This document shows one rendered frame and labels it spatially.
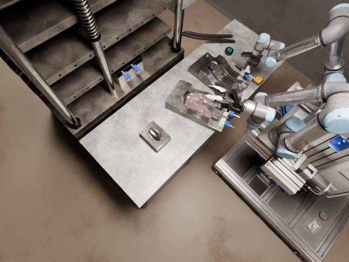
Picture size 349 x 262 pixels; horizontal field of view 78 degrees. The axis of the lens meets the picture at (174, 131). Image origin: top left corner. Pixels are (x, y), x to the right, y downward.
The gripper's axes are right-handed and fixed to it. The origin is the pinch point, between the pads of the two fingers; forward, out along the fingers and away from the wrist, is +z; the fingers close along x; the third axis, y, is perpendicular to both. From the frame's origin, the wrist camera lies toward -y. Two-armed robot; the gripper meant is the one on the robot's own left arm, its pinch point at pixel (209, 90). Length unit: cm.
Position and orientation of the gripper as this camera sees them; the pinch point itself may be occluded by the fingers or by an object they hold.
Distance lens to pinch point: 116.1
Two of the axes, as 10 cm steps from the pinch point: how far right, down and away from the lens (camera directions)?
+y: -1.0, 5.2, 8.5
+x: 3.6, -7.8, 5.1
